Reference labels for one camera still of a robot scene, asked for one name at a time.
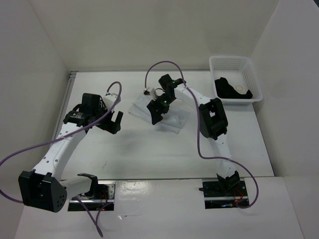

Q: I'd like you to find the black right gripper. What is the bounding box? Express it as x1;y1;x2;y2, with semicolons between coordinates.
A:
147;94;175;125

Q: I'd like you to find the white skirt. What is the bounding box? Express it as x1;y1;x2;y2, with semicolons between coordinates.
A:
128;93;190;134

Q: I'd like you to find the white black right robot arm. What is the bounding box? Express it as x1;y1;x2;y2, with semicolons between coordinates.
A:
147;74;238;196

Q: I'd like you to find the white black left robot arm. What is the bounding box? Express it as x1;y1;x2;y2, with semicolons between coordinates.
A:
18;93;123;213

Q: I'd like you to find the black skirt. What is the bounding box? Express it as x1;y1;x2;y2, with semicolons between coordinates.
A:
214;77;253;99

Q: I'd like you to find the white plastic laundry basket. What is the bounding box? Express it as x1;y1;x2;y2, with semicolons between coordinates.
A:
209;56;263;106

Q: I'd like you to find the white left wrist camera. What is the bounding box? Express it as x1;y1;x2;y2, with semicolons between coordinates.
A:
102;93;121;109

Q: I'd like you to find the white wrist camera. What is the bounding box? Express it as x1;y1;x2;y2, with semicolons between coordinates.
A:
102;93;121;109
143;87;157;98

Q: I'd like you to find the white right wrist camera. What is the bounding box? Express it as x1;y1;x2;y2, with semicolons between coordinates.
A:
143;87;157;98

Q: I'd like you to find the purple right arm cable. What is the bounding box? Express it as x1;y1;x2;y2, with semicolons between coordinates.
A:
144;60;260;209

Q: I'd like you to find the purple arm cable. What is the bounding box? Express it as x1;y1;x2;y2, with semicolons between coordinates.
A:
144;60;260;209
0;81;123;237

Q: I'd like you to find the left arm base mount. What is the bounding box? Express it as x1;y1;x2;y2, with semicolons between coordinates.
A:
66;180;116;212

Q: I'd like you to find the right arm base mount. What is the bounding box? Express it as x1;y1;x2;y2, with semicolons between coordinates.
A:
198;180;250;209

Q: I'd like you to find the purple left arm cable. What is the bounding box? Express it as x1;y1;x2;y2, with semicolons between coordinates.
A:
0;81;123;237

